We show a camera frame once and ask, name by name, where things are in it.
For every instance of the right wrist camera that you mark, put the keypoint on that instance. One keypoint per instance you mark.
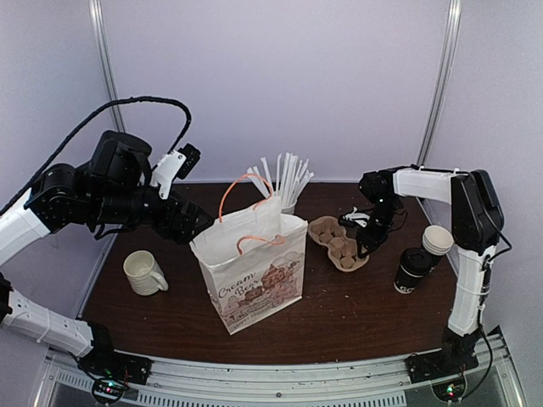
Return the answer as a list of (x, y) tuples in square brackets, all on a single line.
[(354, 218)]

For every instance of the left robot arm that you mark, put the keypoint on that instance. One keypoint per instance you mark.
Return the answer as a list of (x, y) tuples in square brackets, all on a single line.
[(116, 191)]

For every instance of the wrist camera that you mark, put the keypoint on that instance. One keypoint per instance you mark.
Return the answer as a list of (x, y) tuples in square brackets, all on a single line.
[(175, 164), (354, 218)]

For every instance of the cream ceramic mug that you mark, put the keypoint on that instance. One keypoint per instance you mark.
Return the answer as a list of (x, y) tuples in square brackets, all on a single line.
[(144, 273)]

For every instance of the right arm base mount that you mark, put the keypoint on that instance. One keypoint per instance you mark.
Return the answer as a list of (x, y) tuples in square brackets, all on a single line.
[(446, 368)]

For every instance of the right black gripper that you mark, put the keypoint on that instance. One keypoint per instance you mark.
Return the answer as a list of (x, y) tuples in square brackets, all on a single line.
[(371, 239)]

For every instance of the black plastic cup lid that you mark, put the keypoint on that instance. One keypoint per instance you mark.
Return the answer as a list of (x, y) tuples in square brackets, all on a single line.
[(416, 261)]

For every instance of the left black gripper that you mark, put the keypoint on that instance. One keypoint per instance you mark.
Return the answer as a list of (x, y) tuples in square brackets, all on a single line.
[(182, 233)]

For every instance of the black paper coffee cup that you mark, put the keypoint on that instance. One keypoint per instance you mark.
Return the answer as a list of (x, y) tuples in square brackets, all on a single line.
[(406, 280)]

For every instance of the white paper takeout bag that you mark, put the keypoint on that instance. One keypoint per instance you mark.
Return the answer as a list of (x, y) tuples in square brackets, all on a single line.
[(252, 262)]

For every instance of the aluminium corner post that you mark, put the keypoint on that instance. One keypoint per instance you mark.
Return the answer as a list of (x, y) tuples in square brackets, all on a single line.
[(448, 53), (98, 26)]

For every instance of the white cup holding straws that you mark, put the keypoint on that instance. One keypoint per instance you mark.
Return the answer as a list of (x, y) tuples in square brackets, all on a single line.
[(289, 208)]

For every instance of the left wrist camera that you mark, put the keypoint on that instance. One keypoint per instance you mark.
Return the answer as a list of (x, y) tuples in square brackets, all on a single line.
[(175, 164)]

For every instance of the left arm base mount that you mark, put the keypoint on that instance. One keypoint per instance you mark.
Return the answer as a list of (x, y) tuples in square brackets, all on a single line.
[(112, 373)]

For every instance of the left aluminium corner post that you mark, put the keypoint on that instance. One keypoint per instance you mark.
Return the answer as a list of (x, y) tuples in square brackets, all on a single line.
[(98, 26)]

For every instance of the cardboard cup carrier tray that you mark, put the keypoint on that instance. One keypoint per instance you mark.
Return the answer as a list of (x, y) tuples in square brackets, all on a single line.
[(341, 249)]

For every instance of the wrapped white straws bundle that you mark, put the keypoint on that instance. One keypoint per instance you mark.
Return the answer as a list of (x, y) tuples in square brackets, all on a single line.
[(292, 175)]

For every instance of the stack of paper cups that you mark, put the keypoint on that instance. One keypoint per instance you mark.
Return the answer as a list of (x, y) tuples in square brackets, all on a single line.
[(437, 242)]

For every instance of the right aluminium corner post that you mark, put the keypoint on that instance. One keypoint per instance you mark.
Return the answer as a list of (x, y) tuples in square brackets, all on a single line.
[(448, 53)]

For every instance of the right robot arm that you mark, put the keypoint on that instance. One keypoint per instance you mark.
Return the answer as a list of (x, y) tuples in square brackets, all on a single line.
[(476, 222)]

